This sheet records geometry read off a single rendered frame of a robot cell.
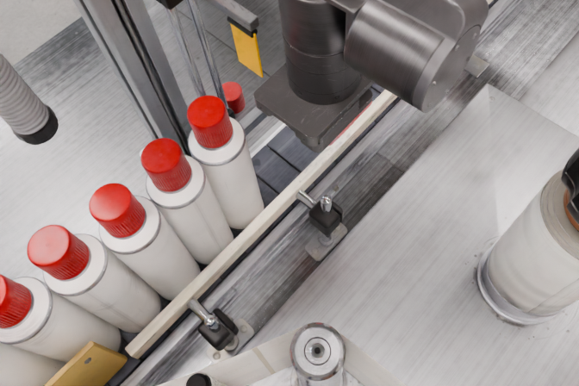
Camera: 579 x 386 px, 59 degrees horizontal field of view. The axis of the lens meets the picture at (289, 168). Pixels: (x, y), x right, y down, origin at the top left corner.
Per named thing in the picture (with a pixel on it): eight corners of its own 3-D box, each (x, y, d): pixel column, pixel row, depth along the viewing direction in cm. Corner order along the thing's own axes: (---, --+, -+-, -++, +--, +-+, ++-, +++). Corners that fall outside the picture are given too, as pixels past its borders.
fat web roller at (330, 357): (322, 417, 50) (320, 403, 33) (288, 382, 51) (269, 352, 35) (353, 379, 51) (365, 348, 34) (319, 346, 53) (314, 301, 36)
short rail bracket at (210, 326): (230, 362, 57) (208, 343, 47) (192, 323, 59) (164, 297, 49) (251, 339, 58) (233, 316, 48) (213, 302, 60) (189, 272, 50)
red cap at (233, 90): (249, 107, 73) (245, 93, 70) (228, 118, 73) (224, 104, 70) (239, 90, 75) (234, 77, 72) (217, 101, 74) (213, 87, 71)
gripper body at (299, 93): (395, 70, 43) (406, 3, 36) (314, 152, 40) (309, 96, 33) (334, 33, 45) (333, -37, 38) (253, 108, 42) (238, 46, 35)
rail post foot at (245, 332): (220, 369, 57) (218, 369, 56) (204, 352, 58) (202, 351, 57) (256, 332, 59) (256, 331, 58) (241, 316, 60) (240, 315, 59)
